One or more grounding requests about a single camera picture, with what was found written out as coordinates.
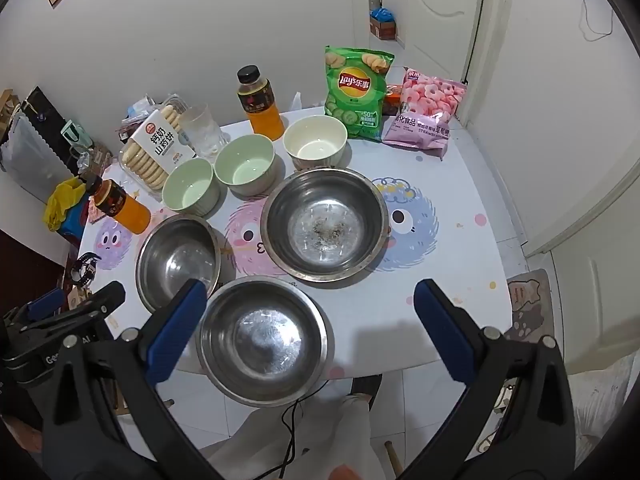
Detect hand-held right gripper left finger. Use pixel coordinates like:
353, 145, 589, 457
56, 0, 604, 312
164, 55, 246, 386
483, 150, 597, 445
42, 279, 226, 480

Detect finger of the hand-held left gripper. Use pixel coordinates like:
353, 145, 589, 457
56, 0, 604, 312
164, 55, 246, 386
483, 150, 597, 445
14, 281, 127, 347
3, 289, 68, 332

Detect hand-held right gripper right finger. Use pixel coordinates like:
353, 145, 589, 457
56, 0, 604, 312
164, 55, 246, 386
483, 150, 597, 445
400, 279, 576, 480

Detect green ribbed bowl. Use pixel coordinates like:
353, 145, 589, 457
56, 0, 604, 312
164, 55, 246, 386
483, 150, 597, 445
161, 157, 228, 218
215, 134, 277, 197

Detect large steel bowl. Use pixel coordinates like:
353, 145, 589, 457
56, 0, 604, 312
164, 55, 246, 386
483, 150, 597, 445
260, 167, 391, 283

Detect cream ribbed bowl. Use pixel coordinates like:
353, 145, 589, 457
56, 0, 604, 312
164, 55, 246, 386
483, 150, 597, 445
283, 115, 349, 171

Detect black wristwatch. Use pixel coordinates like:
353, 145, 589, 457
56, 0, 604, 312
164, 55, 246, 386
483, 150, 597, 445
70, 254, 98, 287

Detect dark brown cabinet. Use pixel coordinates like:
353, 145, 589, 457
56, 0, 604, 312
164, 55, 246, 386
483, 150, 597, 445
0, 230, 81, 321

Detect bear printed floor mat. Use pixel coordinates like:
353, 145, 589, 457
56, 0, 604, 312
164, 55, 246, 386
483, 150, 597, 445
505, 269, 553, 341

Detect cartoon printed table cover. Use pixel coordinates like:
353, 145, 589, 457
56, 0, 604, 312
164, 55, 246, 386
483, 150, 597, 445
77, 105, 516, 453

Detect orange drink bottle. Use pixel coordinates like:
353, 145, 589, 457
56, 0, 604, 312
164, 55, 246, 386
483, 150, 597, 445
86, 176, 152, 235
236, 65, 286, 141

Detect yellow cloth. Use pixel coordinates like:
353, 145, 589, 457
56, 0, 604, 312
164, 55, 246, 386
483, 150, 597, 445
42, 176, 88, 233

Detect biscuit package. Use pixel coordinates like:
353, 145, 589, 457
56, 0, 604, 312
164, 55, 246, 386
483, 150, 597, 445
120, 102, 198, 191

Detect silver foil bag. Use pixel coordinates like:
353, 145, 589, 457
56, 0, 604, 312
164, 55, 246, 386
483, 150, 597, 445
0, 107, 68, 211

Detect white patterned cloth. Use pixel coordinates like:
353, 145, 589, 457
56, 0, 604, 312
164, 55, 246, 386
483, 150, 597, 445
565, 350, 636, 456

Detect person's white trousers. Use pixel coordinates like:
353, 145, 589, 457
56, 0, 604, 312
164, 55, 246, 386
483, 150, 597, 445
207, 395, 373, 480

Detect crumpled plastic bag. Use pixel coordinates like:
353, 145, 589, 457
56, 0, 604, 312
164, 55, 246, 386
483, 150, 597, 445
120, 92, 188, 131

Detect clear glass cup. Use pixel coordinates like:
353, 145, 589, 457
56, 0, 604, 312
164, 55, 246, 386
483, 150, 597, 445
178, 104, 226, 161

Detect pink snack bag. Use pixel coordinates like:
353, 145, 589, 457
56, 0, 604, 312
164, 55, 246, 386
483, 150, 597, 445
382, 67, 468, 161

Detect orange snack package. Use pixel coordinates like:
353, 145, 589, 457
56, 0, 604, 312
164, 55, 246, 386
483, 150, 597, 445
385, 84, 407, 117

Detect green chips bag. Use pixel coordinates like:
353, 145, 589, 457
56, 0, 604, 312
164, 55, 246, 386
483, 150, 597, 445
324, 45, 396, 142

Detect cardboard box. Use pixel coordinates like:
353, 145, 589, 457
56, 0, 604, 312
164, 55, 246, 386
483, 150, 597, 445
370, 7, 398, 41

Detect white door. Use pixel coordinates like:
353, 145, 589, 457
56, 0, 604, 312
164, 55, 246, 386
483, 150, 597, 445
395, 0, 493, 86

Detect black cable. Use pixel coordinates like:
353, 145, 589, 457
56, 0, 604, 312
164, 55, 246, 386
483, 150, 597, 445
280, 380, 331, 480

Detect thin wall cable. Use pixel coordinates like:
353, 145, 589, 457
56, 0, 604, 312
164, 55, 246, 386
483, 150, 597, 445
577, 0, 616, 43

